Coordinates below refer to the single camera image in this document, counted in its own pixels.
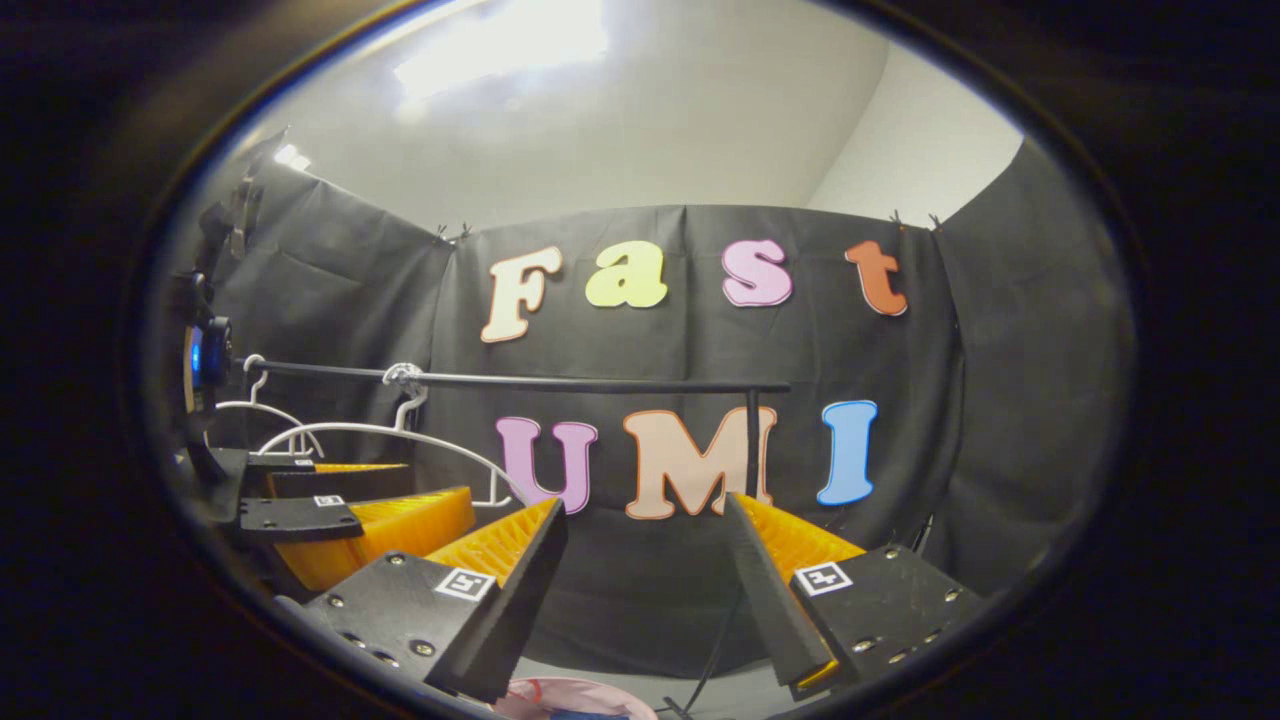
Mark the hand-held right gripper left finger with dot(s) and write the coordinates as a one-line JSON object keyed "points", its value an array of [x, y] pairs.
{"points": [[505, 610]]}

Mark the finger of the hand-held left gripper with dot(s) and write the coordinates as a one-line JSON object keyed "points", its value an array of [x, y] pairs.
{"points": [[295, 518], [330, 485]]}

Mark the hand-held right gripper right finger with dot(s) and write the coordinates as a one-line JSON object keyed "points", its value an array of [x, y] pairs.
{"points": [[770, 590]]}

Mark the pink laundry hamper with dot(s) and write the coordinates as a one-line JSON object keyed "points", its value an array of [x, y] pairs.
{"points": [[540, 698]]}

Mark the empty white clothes hanger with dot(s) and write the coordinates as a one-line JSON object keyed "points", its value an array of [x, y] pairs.
{"points": [[250, 404]]}

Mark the black garment rack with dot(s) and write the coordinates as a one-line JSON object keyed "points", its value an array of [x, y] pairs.
{"points": [[600, 383]]}

